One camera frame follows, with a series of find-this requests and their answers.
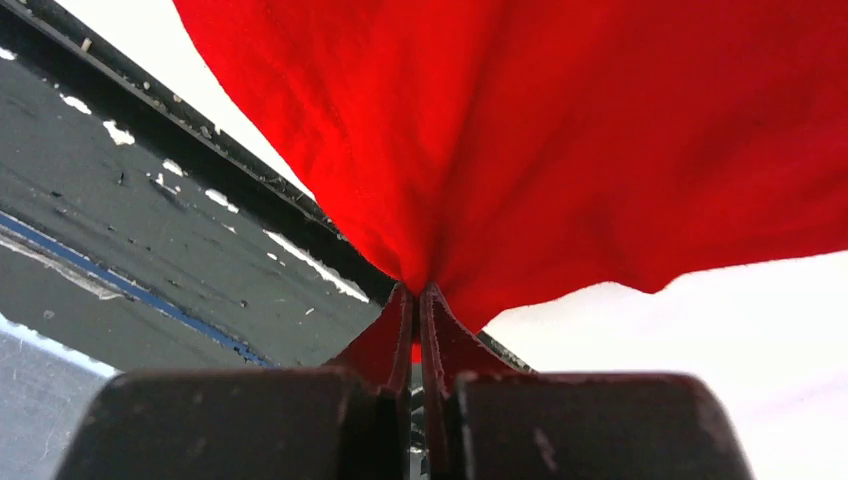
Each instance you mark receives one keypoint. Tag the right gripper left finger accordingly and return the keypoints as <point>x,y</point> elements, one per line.
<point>346,419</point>

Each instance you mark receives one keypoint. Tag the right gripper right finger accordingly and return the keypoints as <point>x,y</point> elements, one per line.
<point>487,420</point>

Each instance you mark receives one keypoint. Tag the red t shirt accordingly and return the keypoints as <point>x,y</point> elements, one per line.
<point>512,152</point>

